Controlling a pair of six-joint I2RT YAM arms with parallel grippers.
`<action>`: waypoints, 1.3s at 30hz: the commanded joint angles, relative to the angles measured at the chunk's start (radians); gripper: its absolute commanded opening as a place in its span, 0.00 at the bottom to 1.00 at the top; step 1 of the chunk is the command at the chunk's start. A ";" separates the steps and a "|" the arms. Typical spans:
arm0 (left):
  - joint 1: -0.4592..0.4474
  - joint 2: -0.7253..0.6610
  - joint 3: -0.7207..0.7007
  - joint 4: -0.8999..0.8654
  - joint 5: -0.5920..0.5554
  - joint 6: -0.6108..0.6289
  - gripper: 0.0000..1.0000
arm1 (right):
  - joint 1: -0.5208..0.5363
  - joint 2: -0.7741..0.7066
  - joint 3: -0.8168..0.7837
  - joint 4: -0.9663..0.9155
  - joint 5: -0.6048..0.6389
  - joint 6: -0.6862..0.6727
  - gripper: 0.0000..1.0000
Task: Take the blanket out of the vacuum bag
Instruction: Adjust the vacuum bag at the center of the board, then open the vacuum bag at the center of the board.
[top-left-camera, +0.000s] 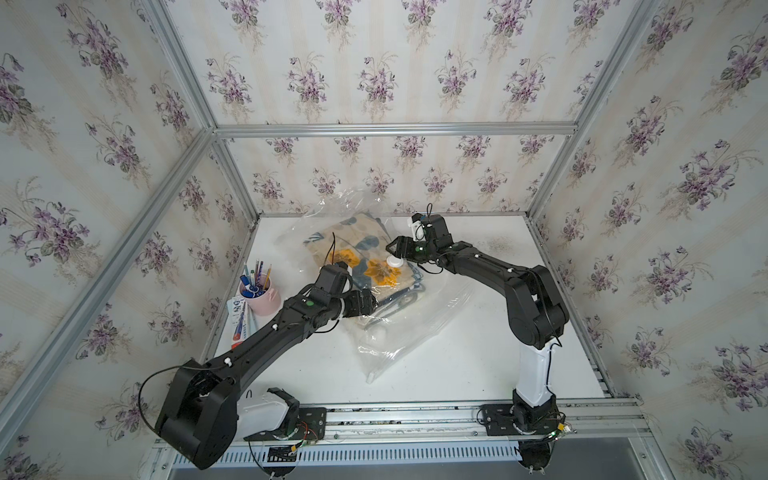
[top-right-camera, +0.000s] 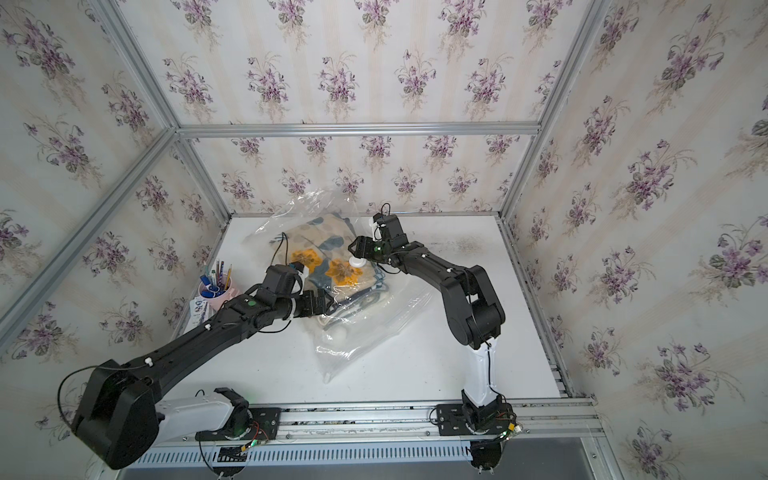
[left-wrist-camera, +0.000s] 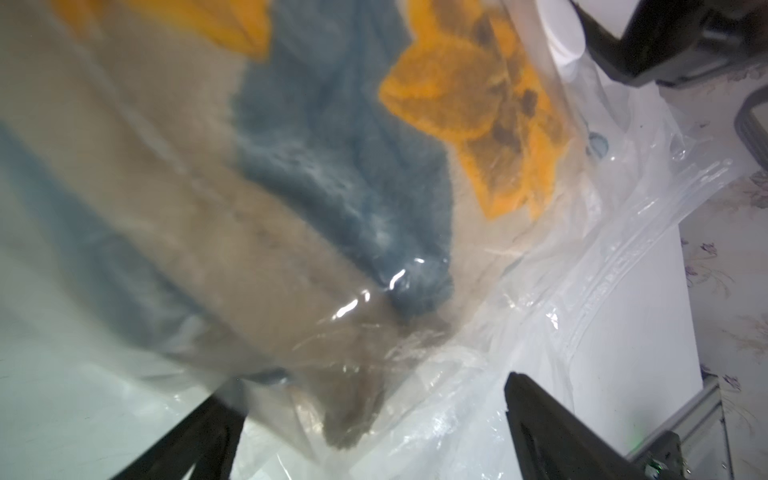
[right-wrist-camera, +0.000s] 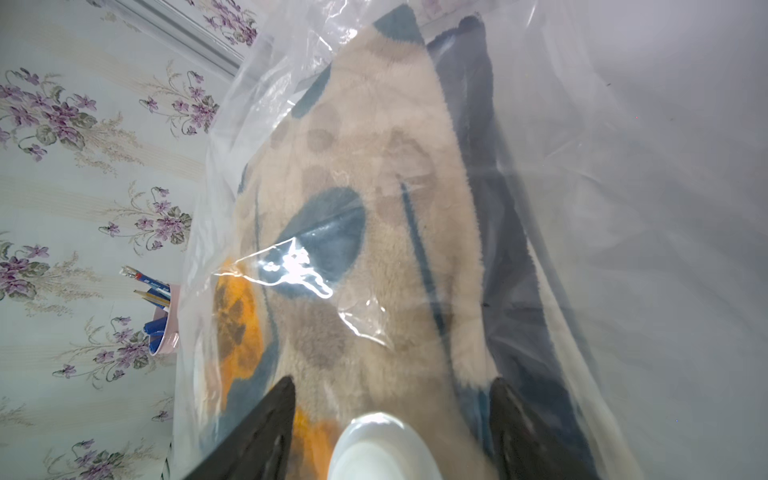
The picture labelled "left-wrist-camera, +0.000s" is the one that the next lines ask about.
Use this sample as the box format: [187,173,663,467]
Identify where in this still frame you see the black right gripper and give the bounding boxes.
[572,1,767,87]

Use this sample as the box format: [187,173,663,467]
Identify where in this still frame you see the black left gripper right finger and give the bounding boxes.
[504,373,645,480]

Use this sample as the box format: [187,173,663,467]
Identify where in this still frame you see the beige floral fleece blanket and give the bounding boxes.
[1,1,574,450]

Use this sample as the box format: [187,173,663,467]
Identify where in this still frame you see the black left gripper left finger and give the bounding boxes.
[114,396,246,480]

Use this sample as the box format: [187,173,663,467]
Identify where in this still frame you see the clear plastic vacuum bag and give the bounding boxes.
[1,1,732,479]

